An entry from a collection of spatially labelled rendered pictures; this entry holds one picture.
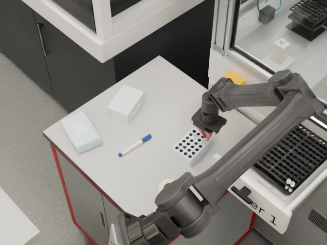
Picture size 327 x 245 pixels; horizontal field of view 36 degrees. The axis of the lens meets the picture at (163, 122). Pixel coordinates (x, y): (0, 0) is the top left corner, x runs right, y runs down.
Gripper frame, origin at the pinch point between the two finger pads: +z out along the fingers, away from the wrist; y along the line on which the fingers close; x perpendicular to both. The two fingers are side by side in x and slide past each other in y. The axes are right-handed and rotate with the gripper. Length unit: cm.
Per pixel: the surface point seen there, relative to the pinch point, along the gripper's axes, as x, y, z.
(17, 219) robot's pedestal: 59, 32, 6
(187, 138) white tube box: 2.8, 6.2, 3.0
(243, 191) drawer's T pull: 17.8, -23.6, -9.5
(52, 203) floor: 24, 70, 82
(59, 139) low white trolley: 28, 44, 6
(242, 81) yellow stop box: -20.9, -0.3, -9.4
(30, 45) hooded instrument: -27, 126, 44
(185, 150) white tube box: 8.5, 3.3, 1.9
